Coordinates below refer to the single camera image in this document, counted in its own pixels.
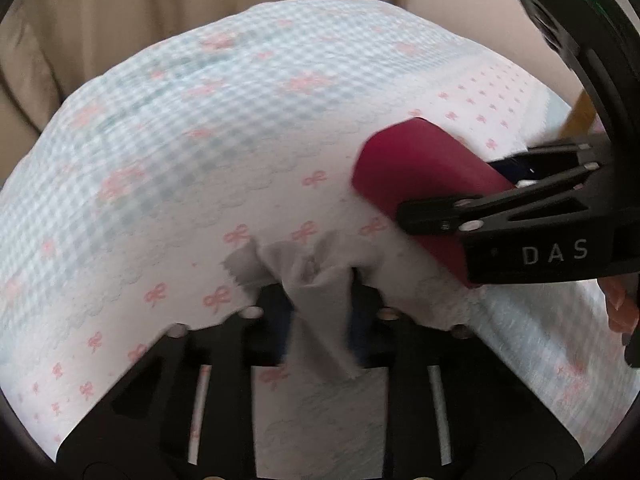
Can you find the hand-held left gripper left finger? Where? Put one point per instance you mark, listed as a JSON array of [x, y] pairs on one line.
[[286, 330]]

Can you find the person's right hand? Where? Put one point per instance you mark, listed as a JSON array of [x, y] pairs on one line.
[[622, 302]]

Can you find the grey cloth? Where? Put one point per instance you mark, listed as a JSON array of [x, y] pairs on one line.
[[320, 320]]

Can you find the dark red box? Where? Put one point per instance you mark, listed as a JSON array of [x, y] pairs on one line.
[[425, 165]]

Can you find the beige curtain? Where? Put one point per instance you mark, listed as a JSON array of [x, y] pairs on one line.
[[100, 10]]

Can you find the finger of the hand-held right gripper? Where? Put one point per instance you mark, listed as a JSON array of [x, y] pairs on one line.
[[550, 157], [500, 210]]

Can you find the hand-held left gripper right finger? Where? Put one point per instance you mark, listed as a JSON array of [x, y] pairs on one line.
[[356, 332]]

